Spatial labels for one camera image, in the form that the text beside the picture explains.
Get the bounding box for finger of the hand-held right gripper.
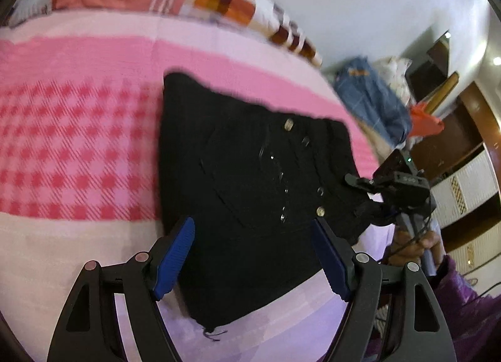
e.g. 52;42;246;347
353;202;392;227
344;173;375;191

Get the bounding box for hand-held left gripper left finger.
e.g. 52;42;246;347
47;217;196;362

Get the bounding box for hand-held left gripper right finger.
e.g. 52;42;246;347
310;217;457;362

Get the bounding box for black pants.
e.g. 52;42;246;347
158;70;372;341

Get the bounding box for person's right hand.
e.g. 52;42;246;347
389;229;442;267

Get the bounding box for wooden wardrobe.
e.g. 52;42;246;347
405;29;501;274

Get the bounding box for orange cloth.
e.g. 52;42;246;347
408;101;446;138

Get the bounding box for blue denim garment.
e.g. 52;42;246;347
334;56;413;151

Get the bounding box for white floral cloth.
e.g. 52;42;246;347
375;56;414;106

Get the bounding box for pink checked bedsheet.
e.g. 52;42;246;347
0;10;396;362

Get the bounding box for orange checked pillow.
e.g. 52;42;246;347
191;0;324;68

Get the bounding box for black cable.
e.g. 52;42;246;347
391;194;438;255

